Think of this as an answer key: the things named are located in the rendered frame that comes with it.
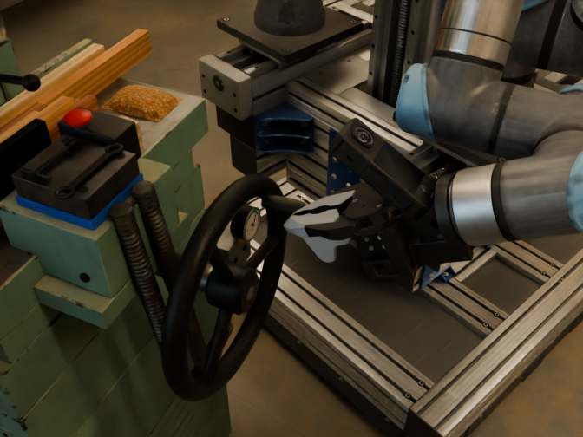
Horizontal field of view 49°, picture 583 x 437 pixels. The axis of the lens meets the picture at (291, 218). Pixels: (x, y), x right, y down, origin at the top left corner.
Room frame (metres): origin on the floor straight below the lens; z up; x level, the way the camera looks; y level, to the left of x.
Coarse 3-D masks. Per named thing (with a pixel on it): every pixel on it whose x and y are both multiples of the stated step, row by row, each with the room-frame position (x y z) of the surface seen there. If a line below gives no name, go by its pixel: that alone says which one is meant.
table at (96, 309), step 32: (96, 96) 0.84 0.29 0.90; (192, 96) 0.84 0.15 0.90; (160, 128) 0.76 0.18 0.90; (192, 128) 0.80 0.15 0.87; (160, 160) 0.72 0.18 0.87; (0, 256) 0.50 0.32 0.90; (32, 256) 0.50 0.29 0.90; (0, 288) 0.46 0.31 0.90; (32, 288) 0.48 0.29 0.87; (64, 288) 0.48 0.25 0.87; (128, 288) 0.49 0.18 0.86; (0, 320) 0.44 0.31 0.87; (96, 320) 0.45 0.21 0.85
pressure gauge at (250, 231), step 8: (240, 208) 0.83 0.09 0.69; (248, 208) 0.83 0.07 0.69; (256, 208) 0.83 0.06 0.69; (240, 216) 0.81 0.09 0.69; (248, 216) 0.81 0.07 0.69; (256, 216) 0.84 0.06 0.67; (232, 224) 0.81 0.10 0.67; (240, 224) 0.80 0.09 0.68; (248, 224) 0.81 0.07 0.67; (256, 224) 0.84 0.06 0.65; (232, 232) 0.80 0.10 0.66; (240, 232) 0.80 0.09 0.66; (248, 232) 0.81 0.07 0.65; (256, 232) 0.83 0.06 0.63; (240, 240) 0.83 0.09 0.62; (248, 240) 0.80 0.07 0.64
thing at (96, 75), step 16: (144, 32) 0.98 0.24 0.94; (112, 48) 0.92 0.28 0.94; (128, 48) 0.93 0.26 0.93; (144, 48) 0.97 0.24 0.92; (96, 64) 0.87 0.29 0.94; (112, 64) 0.89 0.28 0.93; (128, 64) 0.93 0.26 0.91; (64, 80) 0.82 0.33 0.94; (80, 80) 0.83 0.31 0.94; (96, 80) 0.86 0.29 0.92; (112, 80) 0.89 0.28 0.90; (48, 96) 0.78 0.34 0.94; (80, 96) 0.82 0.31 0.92
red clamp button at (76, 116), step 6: (78, 108) 0.61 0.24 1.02; (66, 114) 0.60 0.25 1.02; (72, 114) 0.59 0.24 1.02; (78, 114) 0.59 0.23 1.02; (84, 114) 0.60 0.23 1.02; (90, 114) 0.60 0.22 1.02; (66, 120) 0.59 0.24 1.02; (72, 120) 0.59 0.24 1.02; (78, 120) 0.59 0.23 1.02; (84, 120) 0.59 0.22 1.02; (90, 120) 0.59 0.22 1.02; (72, 126) 0.58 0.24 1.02; (78, 126) 0.58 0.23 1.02
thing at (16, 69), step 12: (0, 36) 0.69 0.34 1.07; (0, 48) 0.67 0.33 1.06; (12, 48) 0.69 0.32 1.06; (0, 60) 0.67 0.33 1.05; (12, 60) 0.68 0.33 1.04; (0, 72) 0.66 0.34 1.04; (12, 72) 0.68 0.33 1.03; (0, 84) 0.66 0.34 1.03; (12, 84) 0.67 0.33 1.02; (0, 96) 0.65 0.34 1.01; (12, 96) 0.67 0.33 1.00
